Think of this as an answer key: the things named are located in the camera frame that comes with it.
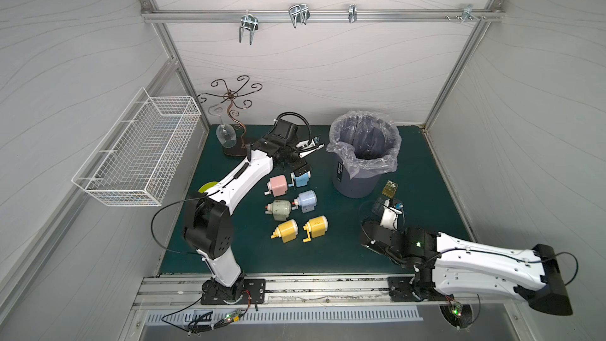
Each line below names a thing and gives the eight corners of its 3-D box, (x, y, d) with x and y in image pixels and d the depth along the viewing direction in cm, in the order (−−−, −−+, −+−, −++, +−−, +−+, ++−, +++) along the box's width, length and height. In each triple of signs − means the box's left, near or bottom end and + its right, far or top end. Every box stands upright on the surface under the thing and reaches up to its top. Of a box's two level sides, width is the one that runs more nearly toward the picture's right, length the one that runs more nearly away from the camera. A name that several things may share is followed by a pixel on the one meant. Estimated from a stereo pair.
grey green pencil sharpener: (267, 220, 89) (264, 213, 84) (268, 207, 92) (266, 199, 87) (290, 220, 89) (289, 213, 84) (290, 207, 92) (289, 199, 87)
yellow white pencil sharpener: (304, 243, 84) (304, 237, 79) (299, 231, 87) (299, 224, 81) (329, 233, 86) (330, 225, 81) (323, 221, 89) (324, 213, 84)
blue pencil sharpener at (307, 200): (293, 212, 92) (292, 203, 86) (294, 200, 96) (293, 190, 90) (316, 212, 93) (316, 203, 86) (316, 200, 96) (316, 190, 90)
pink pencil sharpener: (267, 197, 98) (264, 187, 92) (268, 185, 101) (266, 175, 95) (287, 197, 98) (285, 187, 92) (287, 185, 101) (286, 175, 95)
